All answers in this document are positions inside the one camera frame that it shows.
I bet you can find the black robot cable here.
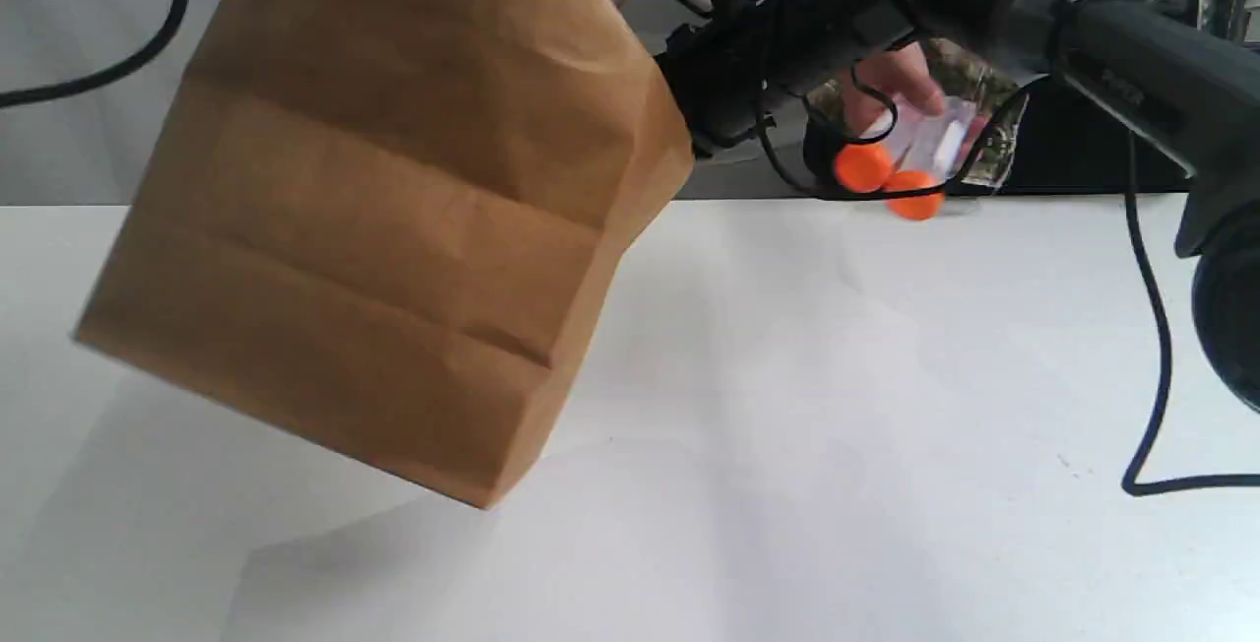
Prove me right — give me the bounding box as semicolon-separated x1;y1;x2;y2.
753;0;1260;497
0;0;237;111

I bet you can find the black robot cable right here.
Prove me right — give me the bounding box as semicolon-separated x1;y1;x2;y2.
753;0;1260;497

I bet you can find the camouflage jacket person torso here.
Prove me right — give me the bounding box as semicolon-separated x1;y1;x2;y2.
818;0;1257;203

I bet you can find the person's right hand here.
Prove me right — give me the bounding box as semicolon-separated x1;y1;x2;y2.
839;44;987;147

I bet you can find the black robot cable left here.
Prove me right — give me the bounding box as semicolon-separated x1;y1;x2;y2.
0;0;237;111

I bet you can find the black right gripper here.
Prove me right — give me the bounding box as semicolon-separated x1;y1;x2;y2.
656;0;818;159

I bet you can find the clear tube orange cap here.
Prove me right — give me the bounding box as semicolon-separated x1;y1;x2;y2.
879;97;985;222
832;110;946;194

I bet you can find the brown paper bag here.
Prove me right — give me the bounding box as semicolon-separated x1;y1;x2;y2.
76;0;693;509

